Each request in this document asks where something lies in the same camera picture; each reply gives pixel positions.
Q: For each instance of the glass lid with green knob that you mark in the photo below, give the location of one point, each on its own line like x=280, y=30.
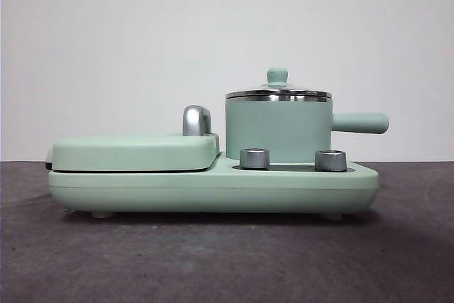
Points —
x=278, y=75

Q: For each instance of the silver control knob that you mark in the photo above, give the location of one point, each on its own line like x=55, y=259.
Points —
x=253, y=158
x=330, y=160

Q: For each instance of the mint green griddle cover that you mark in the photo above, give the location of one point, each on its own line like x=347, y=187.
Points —
x=131, y=150

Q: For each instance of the mint green breakfast machine base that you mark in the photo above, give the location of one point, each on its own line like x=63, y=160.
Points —
x=142, y=189

